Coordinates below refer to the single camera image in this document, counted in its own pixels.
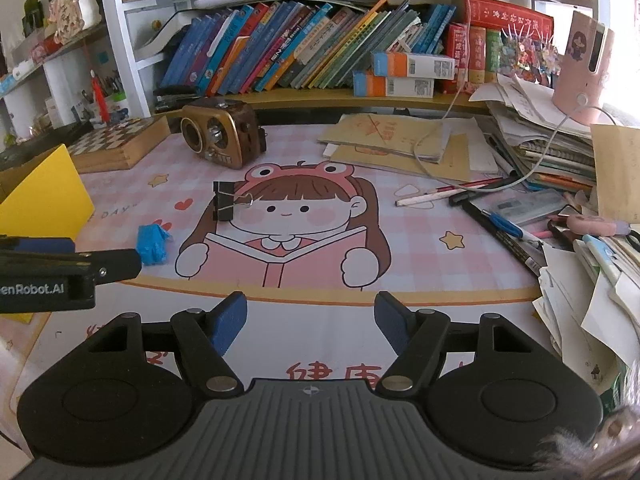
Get brown retro radio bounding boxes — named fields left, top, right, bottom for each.
left=180, top=98, right=267, bottom=168

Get kraft paper envelope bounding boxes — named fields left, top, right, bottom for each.
left=591, top=123, right=640, bottom=223

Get pen holder with pens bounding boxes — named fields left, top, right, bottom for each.
left=75, top=75, right=123, bottom=121

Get white wooden bookshelf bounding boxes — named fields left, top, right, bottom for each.
left=95, top=0, right=601, bottom=111

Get white side shelf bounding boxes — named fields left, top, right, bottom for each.
left=0, top=20, right=151, bottom=131

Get pile of brown envelopes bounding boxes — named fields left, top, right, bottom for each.
left=317, top=112, right=501, bottom=183

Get blue orange carton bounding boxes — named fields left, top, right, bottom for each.
left=353, top=71, right=435, bottom=98
left=372, top=51, right=457, bottom=81

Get white red pen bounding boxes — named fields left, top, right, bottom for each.
left=395, top=176, right=506, bottom=208

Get pink checked tablecloth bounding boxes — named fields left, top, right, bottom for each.
left=0, top=112, right=571, bottom=461

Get black marker pen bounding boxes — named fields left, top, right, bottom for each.
left=448, top=192, right=546, bottom=273

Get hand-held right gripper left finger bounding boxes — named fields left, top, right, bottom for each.
left=75, top=291, right=248, bottom=396

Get black keyboard piano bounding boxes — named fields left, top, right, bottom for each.
left=0, top=120, right=96, bottom=171

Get red hanging tassel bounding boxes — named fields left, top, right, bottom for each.
left=90, top=72, right=107, bottom=126

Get stack of loose papers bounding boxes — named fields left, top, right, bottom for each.
left=470, top=72, right=640, bottom=411

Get black binder clip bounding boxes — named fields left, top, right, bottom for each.
left=212, top=181, right=254, bottom=222

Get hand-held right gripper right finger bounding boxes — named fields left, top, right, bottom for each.
left=375, top=291, right=548, bottom=396

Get pink pen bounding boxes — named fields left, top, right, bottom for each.
left=547, top=214, right=626, bottom=236

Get fluffy pale fabric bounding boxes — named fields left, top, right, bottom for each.
left=532, top=375, right=640, bottom=480

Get row of blue books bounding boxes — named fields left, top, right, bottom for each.
left=160, top=0, right=458, bottom=96

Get white jar green lid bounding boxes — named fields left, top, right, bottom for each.
left=102, top=91, right=130, bottom=122

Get colourful foil charms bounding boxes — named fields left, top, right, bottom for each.
left=497, top=25, right=561, bottom=86

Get clear pencil case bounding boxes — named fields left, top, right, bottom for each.
left=472, top=190, right=576, bottom=226

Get yellow cardboard box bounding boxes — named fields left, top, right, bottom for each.
left=0, top=144, right=96, bottom=323

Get set of red dictionaries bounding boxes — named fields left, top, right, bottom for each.
left=447, top=0, right=555, bottom=93

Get wooden chess box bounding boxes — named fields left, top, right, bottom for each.
left=66, top=115, right=172, bottom=173

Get white charging cable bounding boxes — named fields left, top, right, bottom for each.
left=412, top=0, right=618, bottom=193

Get black stapler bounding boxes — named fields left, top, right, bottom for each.
left=152, top=86, right=198, bottom=113

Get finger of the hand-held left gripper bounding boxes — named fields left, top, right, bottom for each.
left=0, top=237, right=76, bottom=256
left=0, top=248, right=143, bottom=285

